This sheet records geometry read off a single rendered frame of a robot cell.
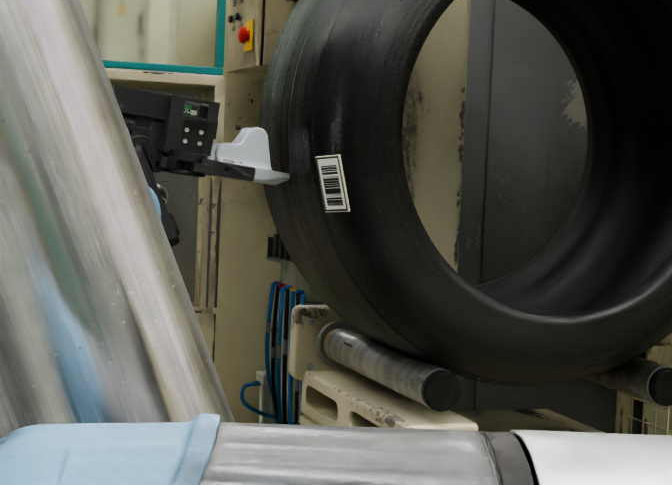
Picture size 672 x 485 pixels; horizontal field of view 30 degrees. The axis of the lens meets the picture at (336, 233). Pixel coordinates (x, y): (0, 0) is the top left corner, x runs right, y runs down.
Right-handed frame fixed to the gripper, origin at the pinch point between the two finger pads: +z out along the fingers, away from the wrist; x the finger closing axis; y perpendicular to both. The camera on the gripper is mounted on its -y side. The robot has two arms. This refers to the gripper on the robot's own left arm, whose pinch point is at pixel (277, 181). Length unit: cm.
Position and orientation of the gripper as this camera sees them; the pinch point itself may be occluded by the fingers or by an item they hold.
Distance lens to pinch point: 139.6
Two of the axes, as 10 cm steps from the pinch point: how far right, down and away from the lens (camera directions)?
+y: 1.6, -9.9, -0.1
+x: -3.2, -0.6, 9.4
